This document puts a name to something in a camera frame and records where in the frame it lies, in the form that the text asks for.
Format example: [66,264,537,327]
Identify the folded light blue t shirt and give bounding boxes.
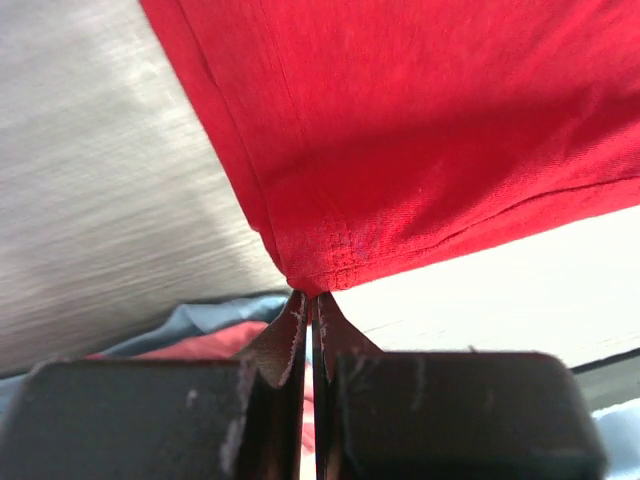
[0,293,291,416]

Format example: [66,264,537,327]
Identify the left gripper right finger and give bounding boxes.
[312,293,608,479]

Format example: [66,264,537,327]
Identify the dark red t shirt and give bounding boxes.
[143,1,639,295]

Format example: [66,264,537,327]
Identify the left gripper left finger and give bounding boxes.
[1,292,306,479]

